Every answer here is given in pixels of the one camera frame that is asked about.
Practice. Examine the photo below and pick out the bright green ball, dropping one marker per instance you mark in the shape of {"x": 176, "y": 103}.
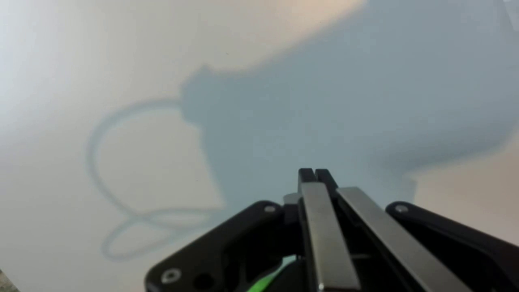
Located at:
{"x": 270, "y": 278}

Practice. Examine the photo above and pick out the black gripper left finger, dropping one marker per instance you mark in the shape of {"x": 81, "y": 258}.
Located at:
{"x": 325, "y": 237}

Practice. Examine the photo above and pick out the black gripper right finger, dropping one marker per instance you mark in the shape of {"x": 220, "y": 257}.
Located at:
{"x": 395, "y": 244}

